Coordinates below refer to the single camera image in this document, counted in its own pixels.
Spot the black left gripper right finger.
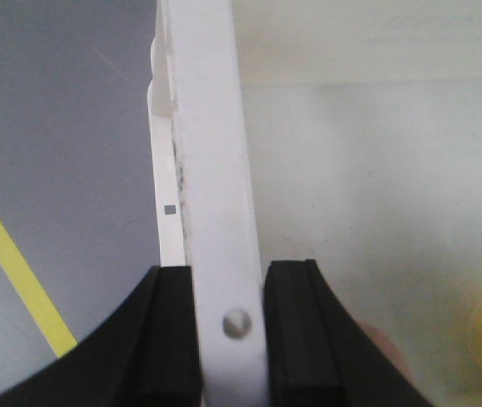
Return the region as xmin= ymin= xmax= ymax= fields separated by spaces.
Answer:
xmin=263 ymin=259 xmax=429 ymax=406

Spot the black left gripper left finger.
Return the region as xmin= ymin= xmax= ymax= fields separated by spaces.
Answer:
xmin=0 ymin=266 xmax=202 ymax=406

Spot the pink round plush toy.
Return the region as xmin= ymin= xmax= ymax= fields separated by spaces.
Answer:
xmin=357 ymin=321 xmax=413 ymax=381

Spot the white plastic tote box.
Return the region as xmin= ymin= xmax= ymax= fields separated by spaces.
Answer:
xmin=150 ymin=1 xmax=482 ymax=406

